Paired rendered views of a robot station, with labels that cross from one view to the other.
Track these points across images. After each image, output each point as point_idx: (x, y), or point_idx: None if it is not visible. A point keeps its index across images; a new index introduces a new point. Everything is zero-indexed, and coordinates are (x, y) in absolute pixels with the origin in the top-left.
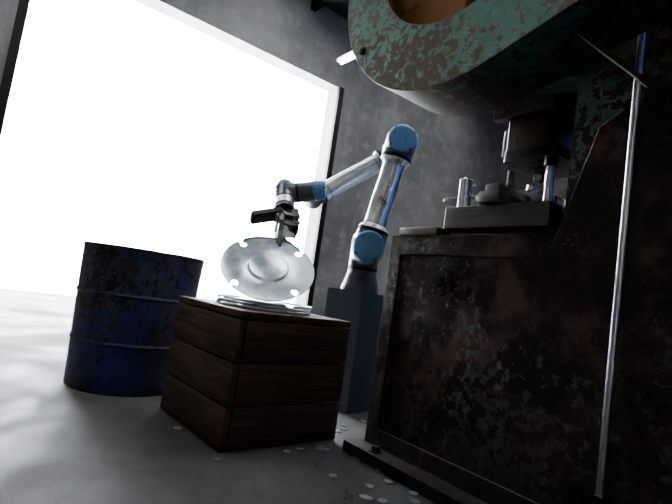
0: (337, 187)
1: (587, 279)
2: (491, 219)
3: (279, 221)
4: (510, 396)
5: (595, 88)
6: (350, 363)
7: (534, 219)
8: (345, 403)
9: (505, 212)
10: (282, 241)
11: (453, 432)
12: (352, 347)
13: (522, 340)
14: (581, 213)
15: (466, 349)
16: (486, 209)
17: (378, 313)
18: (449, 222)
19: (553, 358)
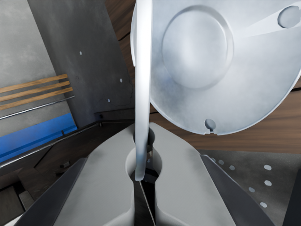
0: None
1: (36, 157)
2: (10, 199)
3: (29, 210)
4: (97, 136)
5: None
6: (293, 207)
7: (8, 189)
8: (299, 175)
9: (3, 199)
10: (141, 157)
11: None
12: (289, 224)
13: (73, 146)
14: (2, 173)
15: (95, 145)
16: (1, 206)
17: None
18: (16, 212)
19: (73, 143)
